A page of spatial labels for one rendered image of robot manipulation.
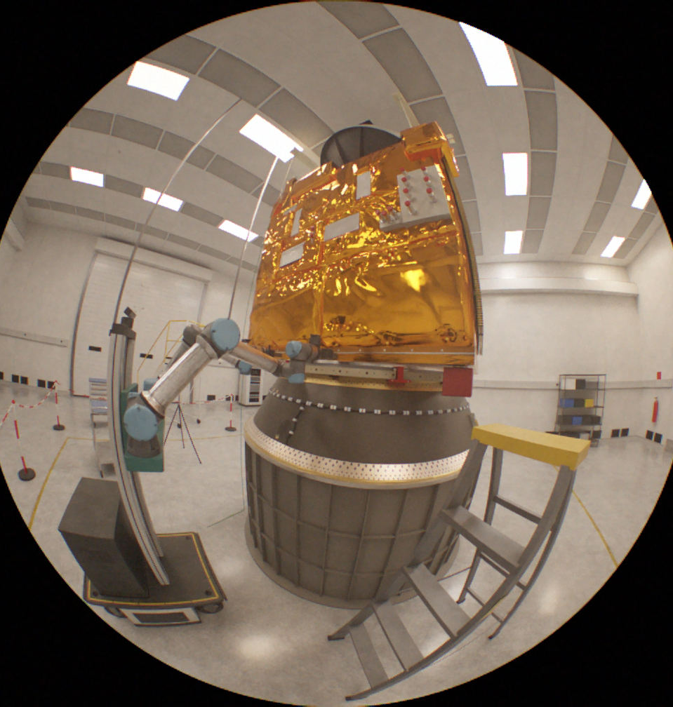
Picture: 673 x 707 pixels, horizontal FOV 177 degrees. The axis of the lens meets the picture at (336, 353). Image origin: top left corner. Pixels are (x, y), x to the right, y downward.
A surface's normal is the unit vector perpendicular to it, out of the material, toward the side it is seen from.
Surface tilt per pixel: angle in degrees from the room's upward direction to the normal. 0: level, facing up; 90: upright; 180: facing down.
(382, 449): 62
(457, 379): 90
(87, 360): 90
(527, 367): 90
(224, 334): 85
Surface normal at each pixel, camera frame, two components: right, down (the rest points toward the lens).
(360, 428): -0.14, -0.55
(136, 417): 0.68, 0.09
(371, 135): -0.62, 0.62
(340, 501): -0.22, -0.11
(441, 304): -0.62, -0.11
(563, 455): -0.98, -0.09
